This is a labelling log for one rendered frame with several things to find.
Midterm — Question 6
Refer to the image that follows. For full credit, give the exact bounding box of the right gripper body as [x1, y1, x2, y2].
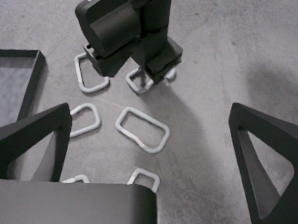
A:
[131, 22, 183, 80]

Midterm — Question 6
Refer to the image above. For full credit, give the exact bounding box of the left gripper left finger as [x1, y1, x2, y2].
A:
[0, 103, 73, 182]

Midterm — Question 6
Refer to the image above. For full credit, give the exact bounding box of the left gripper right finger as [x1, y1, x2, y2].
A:
[228, 102, 298, 224]

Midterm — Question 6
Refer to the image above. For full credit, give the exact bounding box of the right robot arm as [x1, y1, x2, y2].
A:
[75, 0, 171, 78]

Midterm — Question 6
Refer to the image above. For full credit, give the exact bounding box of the white carabiner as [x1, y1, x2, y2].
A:
[74, 53, 109, 93]
[127, 168, 160, 193]
[115, 107, 170, 154]
[63, 175, 90, 183]
[70, 103, 101, 138]
[126, 66, 175, 93]

